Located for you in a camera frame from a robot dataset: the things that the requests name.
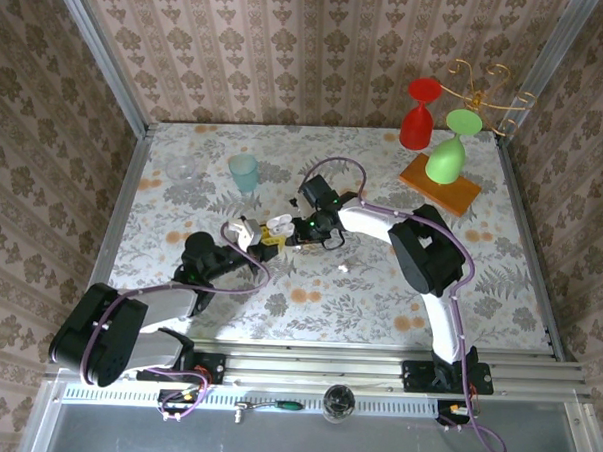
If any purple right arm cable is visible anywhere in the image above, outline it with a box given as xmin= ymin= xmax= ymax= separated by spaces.
xmin=287 ymin=155 xmax=520 ymax=452

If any white slotted cable duct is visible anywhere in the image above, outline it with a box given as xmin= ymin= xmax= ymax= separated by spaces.
xmin=61 ymin=381 xmax=440 ymax=418

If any green handled screwdriver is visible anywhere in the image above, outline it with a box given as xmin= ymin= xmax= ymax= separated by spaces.
xmin=232 ymin=397 xmax=304 ymax=427

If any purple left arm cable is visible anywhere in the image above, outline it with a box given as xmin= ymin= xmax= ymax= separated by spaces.
xmin=77 ymin=215 xmax=274 ymax=426

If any aluminium frame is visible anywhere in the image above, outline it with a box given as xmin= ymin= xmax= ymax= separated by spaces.
xmin=29 ymin=0 xmax=603 ymax=405

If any teal plastic cup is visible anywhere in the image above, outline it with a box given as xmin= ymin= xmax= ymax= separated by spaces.
xmin=226 ymin=152 xmax=261 ymax=194

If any black cable connector box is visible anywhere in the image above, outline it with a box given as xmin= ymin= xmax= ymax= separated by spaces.
xmin=435 ymin=399 xmax=480 ymax=429
xmin=156 ymin=387 xmax=201 ymax=424

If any clear plastic cup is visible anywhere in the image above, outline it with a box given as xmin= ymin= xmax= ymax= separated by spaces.
xmin=163 ymin=153 xmax=198 ymax=182

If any dark round lens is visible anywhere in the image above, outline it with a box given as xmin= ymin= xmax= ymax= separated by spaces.
xmin=321 ymin=383 xmax=359 ymax=424

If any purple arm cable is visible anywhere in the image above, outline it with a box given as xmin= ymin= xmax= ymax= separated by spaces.
xmin=287 ymin=155 xmax=520 ymax=452
xmin=77 ymin=215 xmax=274 ymax=426

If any gold rack with wooden base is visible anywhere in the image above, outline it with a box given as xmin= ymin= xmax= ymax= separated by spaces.
xmin=397 ymin=57 xmax=540 ymax=221

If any red wine glass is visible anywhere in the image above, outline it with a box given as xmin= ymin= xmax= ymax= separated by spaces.
xmin=398 ymin=75 xmax=444 ymax=153

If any green wine glass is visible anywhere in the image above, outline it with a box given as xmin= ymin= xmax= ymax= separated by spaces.
xmin=423 ymin=106 xmax=485 ymax=186

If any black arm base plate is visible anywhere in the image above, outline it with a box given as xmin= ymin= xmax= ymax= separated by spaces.
xmin=401 ymin=359 xmax=496 ymax=397
xmin=174 ymin=349 xmax=227 ymax=385

